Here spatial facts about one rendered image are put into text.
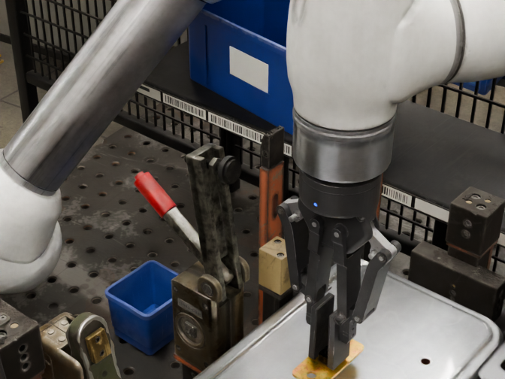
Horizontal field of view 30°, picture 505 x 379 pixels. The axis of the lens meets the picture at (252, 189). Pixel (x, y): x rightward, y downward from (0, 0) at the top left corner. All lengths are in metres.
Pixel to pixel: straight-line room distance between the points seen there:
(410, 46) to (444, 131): 0.64
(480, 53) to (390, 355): 0.38
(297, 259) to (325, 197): 0.12
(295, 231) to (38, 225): 0.59
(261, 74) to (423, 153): 0.26
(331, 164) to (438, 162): 0.53
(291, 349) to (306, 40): 0.41
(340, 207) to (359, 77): 0.14
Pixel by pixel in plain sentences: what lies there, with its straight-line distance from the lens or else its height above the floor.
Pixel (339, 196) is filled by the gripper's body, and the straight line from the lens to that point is 0.83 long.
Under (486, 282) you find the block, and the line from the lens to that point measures 1.17.
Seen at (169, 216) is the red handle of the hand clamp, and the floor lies 1.11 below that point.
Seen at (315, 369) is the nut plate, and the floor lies 1.02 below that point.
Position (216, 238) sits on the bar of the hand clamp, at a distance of 1.00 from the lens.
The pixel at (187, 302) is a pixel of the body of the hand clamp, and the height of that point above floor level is 1.03.
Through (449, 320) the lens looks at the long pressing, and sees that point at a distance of 1.10.
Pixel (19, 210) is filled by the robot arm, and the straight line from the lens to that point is 1.41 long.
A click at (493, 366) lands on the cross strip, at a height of 1.00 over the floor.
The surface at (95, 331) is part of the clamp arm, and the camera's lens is 0.94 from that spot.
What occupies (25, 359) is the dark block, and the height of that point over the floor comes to 1.09.
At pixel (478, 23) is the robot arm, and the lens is 0.81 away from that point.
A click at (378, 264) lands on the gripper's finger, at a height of 1.18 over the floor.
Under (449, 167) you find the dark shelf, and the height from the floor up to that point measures 1.03.
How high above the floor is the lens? 1.71
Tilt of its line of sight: 33 degrees down
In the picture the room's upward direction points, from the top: straight up
